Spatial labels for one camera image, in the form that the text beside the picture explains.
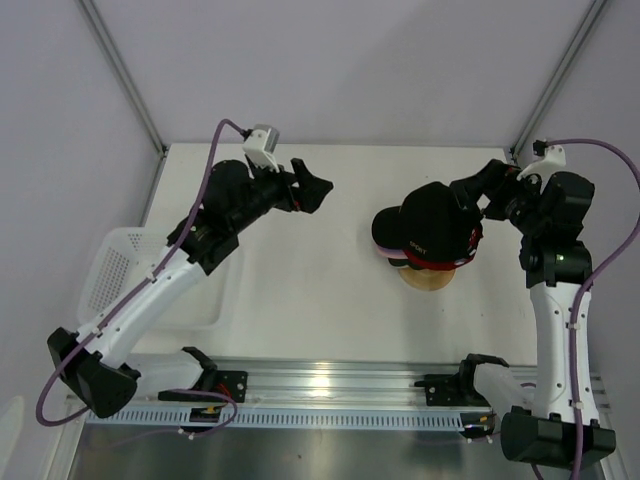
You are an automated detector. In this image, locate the right aluminium frame post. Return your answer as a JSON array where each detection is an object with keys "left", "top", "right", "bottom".
[{"left": 508, "top": 0, "right": 613, "bottom": 163}]

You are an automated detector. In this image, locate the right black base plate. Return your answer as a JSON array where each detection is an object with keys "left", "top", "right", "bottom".
[{"left": 413, "top": 373, "right": 471, "bottom": 407}]

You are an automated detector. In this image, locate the wooden hat stand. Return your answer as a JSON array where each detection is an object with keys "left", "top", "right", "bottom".
[{"left": 398, "top": 268, "right": 455, "bottom": 292}]

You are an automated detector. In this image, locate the white slotted cable duct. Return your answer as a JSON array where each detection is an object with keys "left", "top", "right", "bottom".
[{"left": 86, "top": 407, "right": 464, "bottom": 432}]

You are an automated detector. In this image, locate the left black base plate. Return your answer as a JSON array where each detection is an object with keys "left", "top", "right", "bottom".
[{"left": 158, "top": 370, "right": 249, "bottom": 403}]

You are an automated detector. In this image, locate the dark green baseball cap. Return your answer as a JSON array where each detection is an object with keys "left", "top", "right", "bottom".
[{"left": 387, "top": 258, "right": 424, "bottom": 271}]

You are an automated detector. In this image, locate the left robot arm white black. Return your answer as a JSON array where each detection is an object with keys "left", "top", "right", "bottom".
[{"left": 47, "top": 158, "right": 334, "bottom": 418}]

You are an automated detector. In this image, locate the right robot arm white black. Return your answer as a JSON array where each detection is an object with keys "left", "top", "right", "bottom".
[{"left": 450, "top": 160, "right": 616, "bottom": 477}]

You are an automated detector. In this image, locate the lavender baseball cap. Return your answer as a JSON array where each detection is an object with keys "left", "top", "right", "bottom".
[{"left": 375, "top": 245, "right": 407, "bottom": 261}]

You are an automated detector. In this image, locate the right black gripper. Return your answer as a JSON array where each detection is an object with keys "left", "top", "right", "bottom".
[{"left": 449, "top": 159, "right": 547, "bottom": 237}]

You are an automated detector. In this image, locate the black baseball cap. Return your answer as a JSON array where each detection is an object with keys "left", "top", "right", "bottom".
[{"left": 371, "top": 182, "right": 482, "bottom": 250}]

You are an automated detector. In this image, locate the aluminium mounting rail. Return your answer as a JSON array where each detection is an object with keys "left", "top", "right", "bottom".
[{"left": 65, "top": 354, "right": 611, "bottom": 416}]

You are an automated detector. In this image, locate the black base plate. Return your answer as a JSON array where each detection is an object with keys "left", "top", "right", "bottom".
[
  {"left": 413, "top": 373, "right": 471, "bottom": 407},
  {"left": 158, "top": 370, "right": 249, "bottom": 403}
]

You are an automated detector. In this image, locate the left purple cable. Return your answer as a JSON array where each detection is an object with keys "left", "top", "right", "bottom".
[{"left": 34, "top": 118, "right": 251, "bottom": 446}]

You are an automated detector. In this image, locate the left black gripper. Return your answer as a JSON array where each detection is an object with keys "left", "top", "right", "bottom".
[{"left": 230, "top": 156, "right": 330, "bottom": 233}]

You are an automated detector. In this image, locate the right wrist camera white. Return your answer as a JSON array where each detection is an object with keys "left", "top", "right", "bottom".
[{"left": 517, "top": 140, "right": 566, "bottom": 187}]

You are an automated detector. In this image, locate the white plastic basket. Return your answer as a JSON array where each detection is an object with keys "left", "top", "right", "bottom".
[{"left": 77, "top": 227, "right": 244, "bottom": 333}]

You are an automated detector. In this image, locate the left aluminium frame post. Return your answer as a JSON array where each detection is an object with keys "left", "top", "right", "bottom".
[{"left": 75, "top": 0, "right": 167, "bottom": 157}]

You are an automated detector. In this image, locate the aluminium frame post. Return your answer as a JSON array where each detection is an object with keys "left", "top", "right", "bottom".
[
  {"left": 508, "top": 0, "right": 613, "bottom": 163},
  {"left": 75, "top": 0, "right": 167, "bottom": 157}
]

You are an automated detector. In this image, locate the red baseball cap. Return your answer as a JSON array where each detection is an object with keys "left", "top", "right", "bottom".
[{"left": 402, "top": 223, "right": 483, "bottom": 271}]

